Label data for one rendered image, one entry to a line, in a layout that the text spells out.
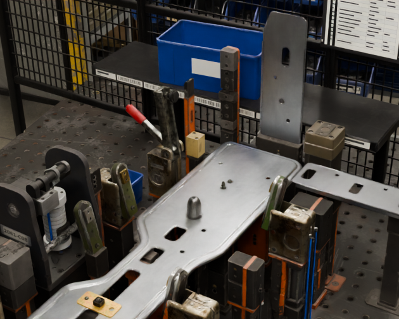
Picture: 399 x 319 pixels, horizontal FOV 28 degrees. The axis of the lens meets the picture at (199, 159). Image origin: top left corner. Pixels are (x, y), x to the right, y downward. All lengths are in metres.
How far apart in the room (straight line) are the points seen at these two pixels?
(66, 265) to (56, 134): 1.08
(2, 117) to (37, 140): 1.71
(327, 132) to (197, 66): 0.44
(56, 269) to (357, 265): 0.82
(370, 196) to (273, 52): 0.42
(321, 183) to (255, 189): 0.16
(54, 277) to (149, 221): 0.24
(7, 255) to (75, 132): 1.20
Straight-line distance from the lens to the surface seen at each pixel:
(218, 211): 1.77
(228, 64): 2.05
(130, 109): 1.89
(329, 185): 1.87
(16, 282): 1.59
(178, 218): 1.75
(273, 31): 1.93
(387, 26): 2.12
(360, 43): 2.16
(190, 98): 1.91
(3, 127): 4.29
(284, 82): 1.96
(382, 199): 1.85
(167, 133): 1.84
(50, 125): 2.78
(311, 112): 2.11
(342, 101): 2.18
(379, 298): 2.00
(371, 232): 2.24
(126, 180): 1.75
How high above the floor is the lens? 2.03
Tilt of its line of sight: 32 degrees down
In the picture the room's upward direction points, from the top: 1 degrees counter-clockwise
